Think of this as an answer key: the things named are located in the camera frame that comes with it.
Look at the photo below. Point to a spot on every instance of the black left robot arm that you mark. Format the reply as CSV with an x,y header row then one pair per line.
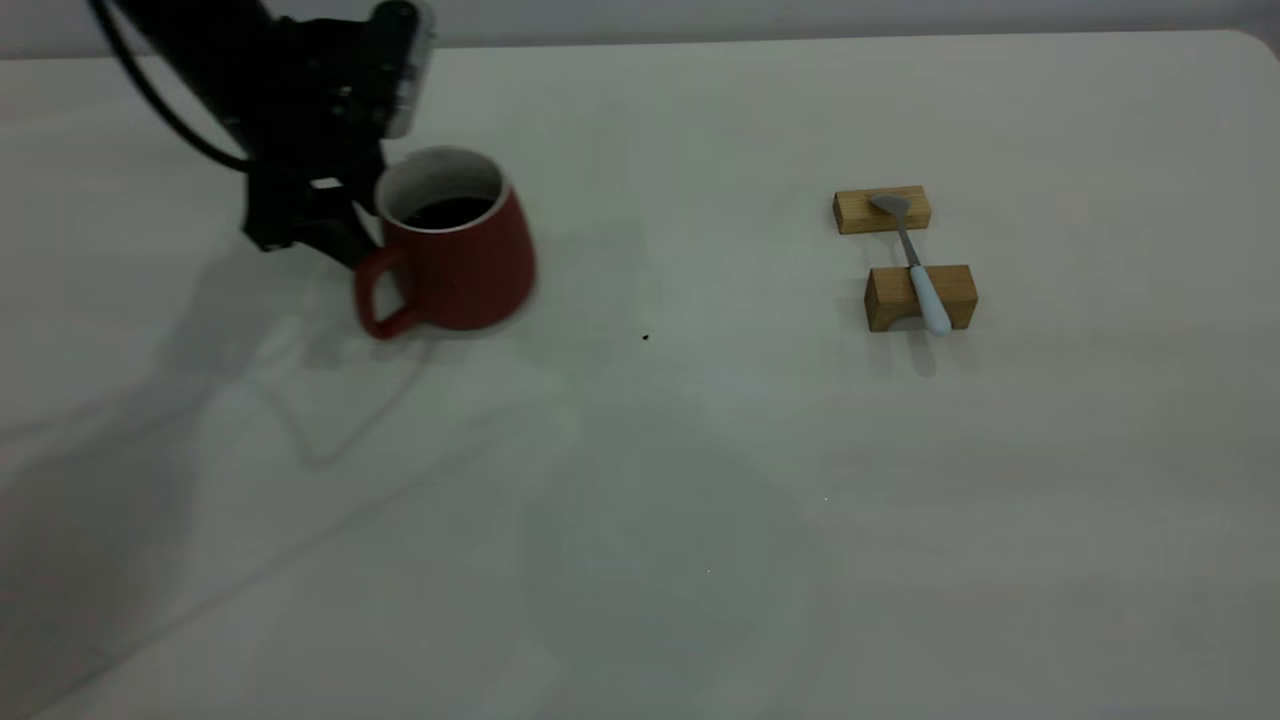
x,y
200,50

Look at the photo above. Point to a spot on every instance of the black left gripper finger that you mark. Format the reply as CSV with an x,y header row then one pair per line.
x,y
345,230
275,215

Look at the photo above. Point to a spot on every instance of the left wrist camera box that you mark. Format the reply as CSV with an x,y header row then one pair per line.
x,y
410,70

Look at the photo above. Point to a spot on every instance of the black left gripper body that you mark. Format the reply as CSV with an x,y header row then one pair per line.
x,y
320,100

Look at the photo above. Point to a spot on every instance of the flat rectangular wooden block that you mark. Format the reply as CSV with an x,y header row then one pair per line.
x,y
855,210

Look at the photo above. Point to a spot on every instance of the arched wooden block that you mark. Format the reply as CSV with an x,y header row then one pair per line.
x,y
890,295

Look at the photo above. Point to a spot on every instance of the red ceramic mug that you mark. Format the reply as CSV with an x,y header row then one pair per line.
x,y
470,270

